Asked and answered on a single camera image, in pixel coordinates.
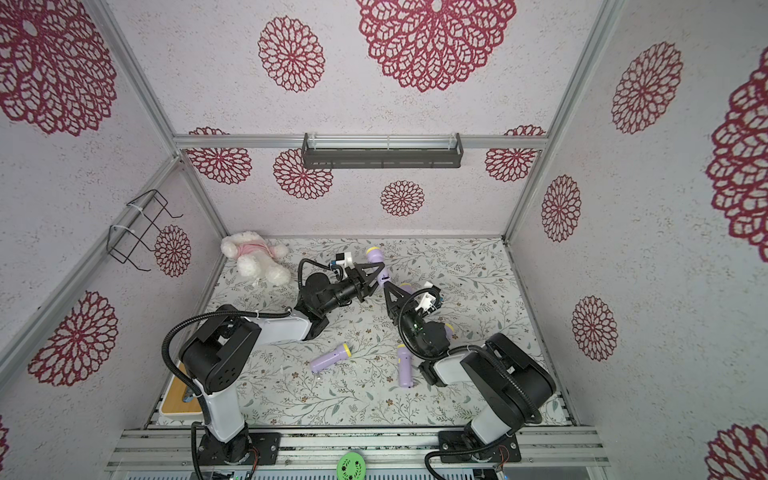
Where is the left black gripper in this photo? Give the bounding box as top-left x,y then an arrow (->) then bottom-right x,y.
321,263 -> 388,317

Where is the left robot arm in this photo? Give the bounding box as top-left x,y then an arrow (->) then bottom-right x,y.
161,258 -> 385,477

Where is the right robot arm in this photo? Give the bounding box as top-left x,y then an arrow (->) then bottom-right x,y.
381,281 -> 556,479

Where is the white plush teddy bear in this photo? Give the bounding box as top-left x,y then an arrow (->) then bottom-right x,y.
220,231 -> 292,286

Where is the green tape roll front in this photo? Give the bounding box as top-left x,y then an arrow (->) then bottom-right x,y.
336,451 -> 366,480

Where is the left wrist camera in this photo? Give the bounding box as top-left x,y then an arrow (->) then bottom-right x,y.
330,252 -> 354,269

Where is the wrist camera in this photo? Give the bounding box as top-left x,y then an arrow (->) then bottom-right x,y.
330,252 -> 354,269
416,282 -> 442,315

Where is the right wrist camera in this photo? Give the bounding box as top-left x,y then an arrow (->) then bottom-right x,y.
416,282 -> 442,315

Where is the black wall shelf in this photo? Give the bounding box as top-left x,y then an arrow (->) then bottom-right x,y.
300,133 -> 464,170

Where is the black wire wall rack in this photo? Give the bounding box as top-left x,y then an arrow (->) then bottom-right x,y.
105,188 -> 184,273

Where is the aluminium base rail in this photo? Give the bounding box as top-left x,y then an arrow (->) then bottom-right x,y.
104,426 -> 611,472

